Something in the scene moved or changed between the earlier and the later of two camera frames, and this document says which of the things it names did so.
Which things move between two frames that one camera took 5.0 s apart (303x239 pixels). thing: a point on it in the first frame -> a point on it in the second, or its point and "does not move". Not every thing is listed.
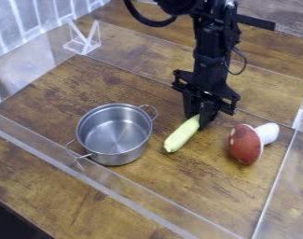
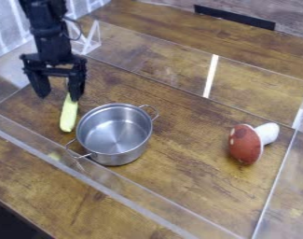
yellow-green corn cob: (182, 134) -> (68, 113)
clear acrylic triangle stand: (80, 43) does not move
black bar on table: (256, 22) does not move
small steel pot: (113, 133) does not move
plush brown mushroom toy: (248, 140) does not move
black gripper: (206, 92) -> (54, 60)
